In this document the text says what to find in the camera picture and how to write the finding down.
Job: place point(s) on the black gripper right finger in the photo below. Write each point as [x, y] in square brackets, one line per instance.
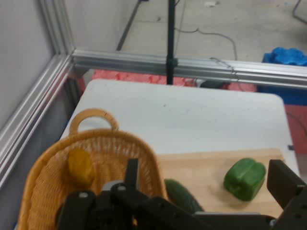
[285, 184]

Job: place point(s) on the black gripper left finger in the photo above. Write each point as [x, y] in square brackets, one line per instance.
[124, 208]

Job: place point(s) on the yellow bell pepper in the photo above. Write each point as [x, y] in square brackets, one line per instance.
[80, 166]

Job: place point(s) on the black table edge clip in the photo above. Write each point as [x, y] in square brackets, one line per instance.
[290, 147]

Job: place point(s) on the green bell pepper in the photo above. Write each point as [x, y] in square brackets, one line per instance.
[244, 178]

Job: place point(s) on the dark green cucumber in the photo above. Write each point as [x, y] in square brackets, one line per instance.
[181, 195]

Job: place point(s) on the wooden cutting board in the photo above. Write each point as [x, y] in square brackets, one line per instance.
[206, 167]

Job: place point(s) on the black tripod stand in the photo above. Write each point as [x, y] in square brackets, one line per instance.
[170, 36]

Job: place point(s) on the aluminium long frame rail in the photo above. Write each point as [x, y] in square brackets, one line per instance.
[36, 100]

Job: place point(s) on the aluminium end frame rail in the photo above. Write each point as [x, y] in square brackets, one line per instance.
[144, 60]

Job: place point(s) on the aluminium corner frame post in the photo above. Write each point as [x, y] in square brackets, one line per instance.
[56, 24]

